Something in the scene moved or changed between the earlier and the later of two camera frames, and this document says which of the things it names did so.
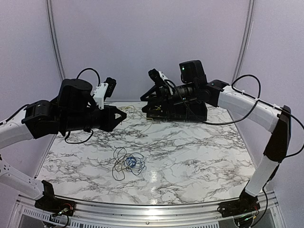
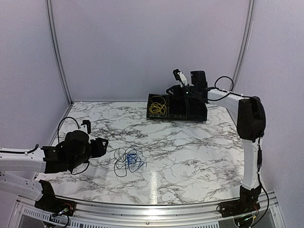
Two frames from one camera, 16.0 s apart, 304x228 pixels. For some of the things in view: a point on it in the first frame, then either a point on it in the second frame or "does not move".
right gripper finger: (151, 92) to (174, 89)
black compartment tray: (169, 110) does not move
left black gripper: (111, 125) to (99, 150)
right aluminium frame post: (245, 42) does not move
